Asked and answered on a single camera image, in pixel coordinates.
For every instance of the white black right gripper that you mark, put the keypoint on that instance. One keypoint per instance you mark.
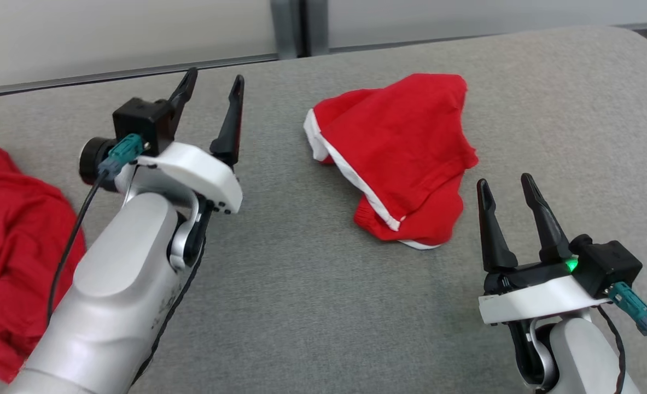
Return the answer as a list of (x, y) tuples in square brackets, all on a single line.
[(536, 301)]

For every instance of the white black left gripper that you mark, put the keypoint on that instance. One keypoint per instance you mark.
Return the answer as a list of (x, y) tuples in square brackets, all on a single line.
[(203, 169)]

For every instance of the red shorts with white trim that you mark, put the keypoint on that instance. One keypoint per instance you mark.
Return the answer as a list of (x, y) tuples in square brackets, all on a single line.
[(400, 148)]

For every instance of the red shirt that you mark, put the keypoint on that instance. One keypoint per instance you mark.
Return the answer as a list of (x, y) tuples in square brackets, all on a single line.
[(11, 251)]

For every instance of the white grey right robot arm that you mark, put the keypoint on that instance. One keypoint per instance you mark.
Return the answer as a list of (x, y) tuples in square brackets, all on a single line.
[(580, 355)]

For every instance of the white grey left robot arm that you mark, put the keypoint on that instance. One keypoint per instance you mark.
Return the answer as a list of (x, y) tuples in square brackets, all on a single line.
[(115, 290)]

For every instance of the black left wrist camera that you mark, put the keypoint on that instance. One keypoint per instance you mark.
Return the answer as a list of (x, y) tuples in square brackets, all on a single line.
[(143, 120)]

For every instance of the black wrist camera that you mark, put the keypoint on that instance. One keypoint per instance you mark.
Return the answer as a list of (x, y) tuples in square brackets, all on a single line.
[(607, 265), (143, 120)]

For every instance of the teal left camera connector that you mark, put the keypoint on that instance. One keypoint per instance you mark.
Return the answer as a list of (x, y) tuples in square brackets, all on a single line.
[(123, 150)]

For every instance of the teal camera connector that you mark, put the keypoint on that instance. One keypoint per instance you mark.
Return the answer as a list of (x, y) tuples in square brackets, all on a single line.
[(632, 306), (123, 150)]

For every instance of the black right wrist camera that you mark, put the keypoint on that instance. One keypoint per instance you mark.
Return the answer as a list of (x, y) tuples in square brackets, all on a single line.
[(607, 265)]

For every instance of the grey partition post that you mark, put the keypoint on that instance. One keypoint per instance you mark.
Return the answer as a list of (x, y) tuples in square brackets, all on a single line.
[(285, 27), (316, 24)]

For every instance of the teal right camera connector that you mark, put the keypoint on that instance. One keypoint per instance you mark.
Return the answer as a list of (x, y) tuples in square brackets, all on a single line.
[(632, 306)]

